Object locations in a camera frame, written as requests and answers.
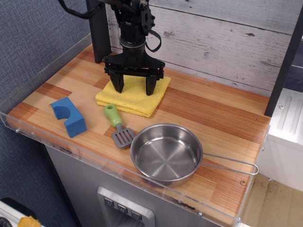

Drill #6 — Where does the green handled grey spatula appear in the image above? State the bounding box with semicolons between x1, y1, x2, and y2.
104;104;135;148

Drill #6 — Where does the silver dispenser button panel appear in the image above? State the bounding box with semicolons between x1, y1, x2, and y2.
97;186;156;227

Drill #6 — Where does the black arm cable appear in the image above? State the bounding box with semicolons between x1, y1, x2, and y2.
57;0;162;53

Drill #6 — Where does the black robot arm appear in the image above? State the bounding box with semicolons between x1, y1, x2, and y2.
102;0;165;96

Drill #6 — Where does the black right vertical post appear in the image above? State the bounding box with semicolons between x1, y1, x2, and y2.
264;8;303;117

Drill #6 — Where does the white ridged side unit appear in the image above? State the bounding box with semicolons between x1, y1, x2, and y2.
257;88;303;191

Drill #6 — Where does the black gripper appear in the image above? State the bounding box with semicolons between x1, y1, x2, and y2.
103;47;165;96

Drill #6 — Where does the clear acrylic guard rail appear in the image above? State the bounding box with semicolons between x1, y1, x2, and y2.
0;30;270;227

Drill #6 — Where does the blue arch wooden block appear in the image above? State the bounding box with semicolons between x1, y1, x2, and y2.
51;97;87;138

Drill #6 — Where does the black yellow object corner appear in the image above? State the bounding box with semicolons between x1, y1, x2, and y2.
0;216;43;227

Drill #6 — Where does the stainless steel pan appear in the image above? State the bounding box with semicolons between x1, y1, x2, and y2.
130;123;259;189

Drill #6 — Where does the yellow cloth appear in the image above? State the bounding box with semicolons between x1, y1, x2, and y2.
95;76;171;117

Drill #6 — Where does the black left vertical post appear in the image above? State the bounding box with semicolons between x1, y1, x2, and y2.
89;4;112;63

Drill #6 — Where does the black vertical post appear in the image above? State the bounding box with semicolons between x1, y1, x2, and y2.
89;4;112;63
264;8;303;117

